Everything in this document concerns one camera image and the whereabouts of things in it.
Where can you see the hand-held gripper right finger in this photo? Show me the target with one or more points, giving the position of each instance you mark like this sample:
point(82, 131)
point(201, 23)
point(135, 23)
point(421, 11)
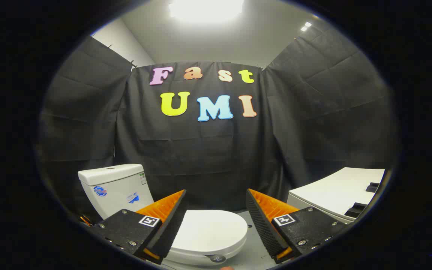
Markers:
point(261, 225)

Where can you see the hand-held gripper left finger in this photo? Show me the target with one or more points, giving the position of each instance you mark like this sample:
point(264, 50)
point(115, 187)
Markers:
point(171, 225)

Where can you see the white toilet bowl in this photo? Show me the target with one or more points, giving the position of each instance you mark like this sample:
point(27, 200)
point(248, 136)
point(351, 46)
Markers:
point(201, 258)

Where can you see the black backdrop cloth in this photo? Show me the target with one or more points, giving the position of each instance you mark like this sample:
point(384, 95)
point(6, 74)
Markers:
point(208, 157)

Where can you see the white cabinet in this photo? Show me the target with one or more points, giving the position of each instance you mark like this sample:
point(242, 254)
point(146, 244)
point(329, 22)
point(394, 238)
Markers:
point(336, 191)

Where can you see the small ceiling light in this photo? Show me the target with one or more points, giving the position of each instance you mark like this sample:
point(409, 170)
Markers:
point(306, 26)

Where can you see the large ceiling light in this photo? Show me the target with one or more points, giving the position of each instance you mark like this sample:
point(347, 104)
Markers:
point(205, 8)

